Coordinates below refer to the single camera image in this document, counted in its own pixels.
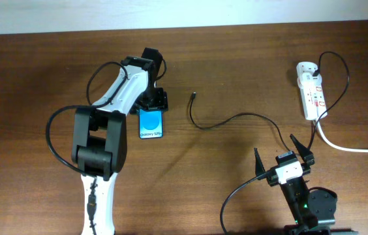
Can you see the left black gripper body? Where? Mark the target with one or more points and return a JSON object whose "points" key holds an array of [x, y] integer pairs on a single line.
{"points": [[152, 98]]}

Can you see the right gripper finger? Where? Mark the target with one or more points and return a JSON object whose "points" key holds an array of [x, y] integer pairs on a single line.
{"points": [[305, 153], [259, 167]]}

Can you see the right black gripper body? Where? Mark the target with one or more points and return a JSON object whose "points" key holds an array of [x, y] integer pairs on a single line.
{"points": [[270, 179]]}

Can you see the blue screen Galaxy smartphone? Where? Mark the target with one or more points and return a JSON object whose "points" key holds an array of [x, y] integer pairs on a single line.
{"points": [[150, 124]]}

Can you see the white power strip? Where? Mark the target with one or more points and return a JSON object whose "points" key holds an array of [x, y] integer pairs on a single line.
{"points": [[312, 98]]}

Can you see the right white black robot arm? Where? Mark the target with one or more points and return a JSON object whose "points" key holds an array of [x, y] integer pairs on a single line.
{"points": [[313, 208]]}

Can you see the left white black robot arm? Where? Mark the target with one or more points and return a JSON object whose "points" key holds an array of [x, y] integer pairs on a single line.
{"points": [[100, 133]]}

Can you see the white USB charger plug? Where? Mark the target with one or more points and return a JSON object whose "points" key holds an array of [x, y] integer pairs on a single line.
{"points": [[307, 79]]}

